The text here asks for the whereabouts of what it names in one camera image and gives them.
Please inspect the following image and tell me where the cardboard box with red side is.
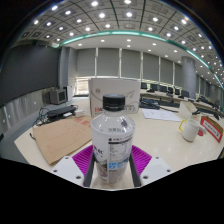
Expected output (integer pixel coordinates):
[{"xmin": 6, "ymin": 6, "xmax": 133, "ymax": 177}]
[{"xmin": 199, "ymin": 115, "xmax": 224, "ymax": 144}]

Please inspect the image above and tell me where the long curved conference desk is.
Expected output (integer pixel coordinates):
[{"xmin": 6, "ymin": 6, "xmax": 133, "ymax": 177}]
[{"xmin": 139, "ymin": 88, "xmax": 221, "ymax": 114}]

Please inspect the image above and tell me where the white printed carton box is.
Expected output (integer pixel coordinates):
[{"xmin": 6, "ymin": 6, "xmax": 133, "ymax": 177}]
[{"xmin": 88, "ymin": 77, "xmax": 142, "ymax": 118}]

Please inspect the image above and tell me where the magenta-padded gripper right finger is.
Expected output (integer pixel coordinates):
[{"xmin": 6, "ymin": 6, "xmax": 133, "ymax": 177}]
[{"xmin": 128, "ymin": 144, "xmax": 173, "ymax": 188}]

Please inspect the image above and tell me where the white paper sheet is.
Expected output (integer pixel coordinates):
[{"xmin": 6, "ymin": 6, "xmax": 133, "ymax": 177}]
[{"xmin": 142, "ymin": 108, "xmax": 183, "ymax": 123}]

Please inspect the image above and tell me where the white power adapter block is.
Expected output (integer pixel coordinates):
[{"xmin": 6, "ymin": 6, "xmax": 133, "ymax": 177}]
[{"xmin": 74, "ymin": 109, "xmax": 86, "ymax": 118}]

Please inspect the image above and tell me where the black power strip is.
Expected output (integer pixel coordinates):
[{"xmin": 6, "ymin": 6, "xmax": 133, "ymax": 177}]
[{"xmin": 46, "ymin": 104, "xmax": 78, "ymax": 120}]

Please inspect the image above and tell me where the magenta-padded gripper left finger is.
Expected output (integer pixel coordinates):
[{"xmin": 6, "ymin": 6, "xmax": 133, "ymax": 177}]
[{"xmin": 51, "ymin": 144, "xmax": 96, "ymax": 188}]

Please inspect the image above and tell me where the group of black office chairs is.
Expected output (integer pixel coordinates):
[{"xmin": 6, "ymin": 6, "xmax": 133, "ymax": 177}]
[{"xmin": 140, "ymin": 81, "xmax": 214, "ymax": 103}]

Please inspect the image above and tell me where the brown paper envelope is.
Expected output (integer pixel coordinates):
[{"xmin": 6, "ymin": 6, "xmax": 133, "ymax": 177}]
[{"xmin": 32, "ymin": 115, "xmax": 96, "ymax": 167}]

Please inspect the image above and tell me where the black desk device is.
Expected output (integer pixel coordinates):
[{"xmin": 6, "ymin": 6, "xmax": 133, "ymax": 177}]
[{"xmin": 139, "ymin": 98, "xmax": 160, "ymax": 110}]

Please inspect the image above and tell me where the group of ceiling lights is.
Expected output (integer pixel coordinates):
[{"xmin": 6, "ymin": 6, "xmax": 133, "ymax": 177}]
[{"xmin": 19, "ymin": 0, "xmax": 224, "ymax": 91}]

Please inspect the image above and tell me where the clear bottle with black cap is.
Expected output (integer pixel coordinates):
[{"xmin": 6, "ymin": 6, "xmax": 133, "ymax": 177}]
[{"xmin": 90, "ymin": 93, "xmax": 137, "ymax": 184}]

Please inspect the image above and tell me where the old grey monitor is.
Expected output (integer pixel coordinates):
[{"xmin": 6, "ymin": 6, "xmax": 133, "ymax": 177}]
[{"xmin": 49, "ymin": 88, "xmax": 68, "ymax": 105}]

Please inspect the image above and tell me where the black cable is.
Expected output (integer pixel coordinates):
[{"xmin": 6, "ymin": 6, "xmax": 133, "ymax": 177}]
[{"xmin": 31, "ymin": 106, "xmax": 51, "ymax": 129}]

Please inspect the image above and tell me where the white mug with yellow handle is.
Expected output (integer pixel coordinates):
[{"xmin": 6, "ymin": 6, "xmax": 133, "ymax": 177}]
[{"xmin": 178, "ymin": 118, "xmax": 203, "ymax": 143}]

